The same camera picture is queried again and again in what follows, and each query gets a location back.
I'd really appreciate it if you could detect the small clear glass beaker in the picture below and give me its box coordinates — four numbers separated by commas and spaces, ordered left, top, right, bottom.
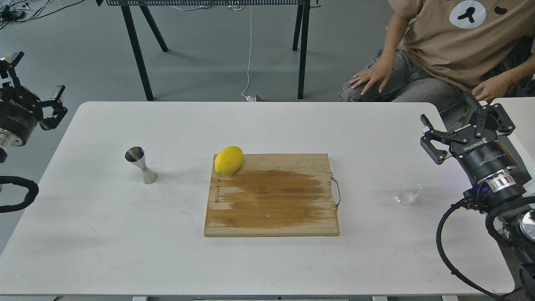
394, 179, 423, 206

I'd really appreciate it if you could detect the floor cable bundle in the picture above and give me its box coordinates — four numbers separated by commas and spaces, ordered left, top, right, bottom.
0, 0, 84, 29

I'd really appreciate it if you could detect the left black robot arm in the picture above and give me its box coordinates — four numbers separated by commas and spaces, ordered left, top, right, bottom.
0, 51, 70, 213

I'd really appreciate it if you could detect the person right hand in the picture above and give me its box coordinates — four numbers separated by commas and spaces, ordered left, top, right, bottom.
349, 60, 393, 95

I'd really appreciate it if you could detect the steel double jigger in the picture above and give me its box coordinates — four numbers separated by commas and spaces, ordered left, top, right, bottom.
125, 146, 158, 184

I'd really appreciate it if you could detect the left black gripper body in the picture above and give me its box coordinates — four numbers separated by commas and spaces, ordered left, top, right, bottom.
0, 87, 43, 146

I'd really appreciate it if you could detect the person left hand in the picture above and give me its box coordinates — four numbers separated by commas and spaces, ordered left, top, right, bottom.
471, 74, 512, 104

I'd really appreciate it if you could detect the black metal frame table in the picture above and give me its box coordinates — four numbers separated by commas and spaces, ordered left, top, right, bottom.
96, 0, 319, 101

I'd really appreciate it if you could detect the white hanging cable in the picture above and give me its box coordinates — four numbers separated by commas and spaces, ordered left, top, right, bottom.
240, 5, 265, 102

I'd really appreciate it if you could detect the yellow lemon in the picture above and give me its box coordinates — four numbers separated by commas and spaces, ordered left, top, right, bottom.
214, 145, 243, 176

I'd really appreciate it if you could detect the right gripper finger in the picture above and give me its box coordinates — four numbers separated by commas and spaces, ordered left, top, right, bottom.
466, 94, 516, 139
420, 114, 469, 165

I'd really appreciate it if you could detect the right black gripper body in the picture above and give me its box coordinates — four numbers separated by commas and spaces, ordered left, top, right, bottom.
449, 132, 518, 187

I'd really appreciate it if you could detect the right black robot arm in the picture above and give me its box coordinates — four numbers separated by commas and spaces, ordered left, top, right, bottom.
420, 94, 535, 301

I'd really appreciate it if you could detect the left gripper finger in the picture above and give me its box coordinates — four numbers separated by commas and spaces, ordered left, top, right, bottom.
0, 51, 25, 89
38, 84, 68, 131

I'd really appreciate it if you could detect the wooden cutting board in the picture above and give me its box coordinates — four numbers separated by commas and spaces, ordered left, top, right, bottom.
203, 153, 340, 237

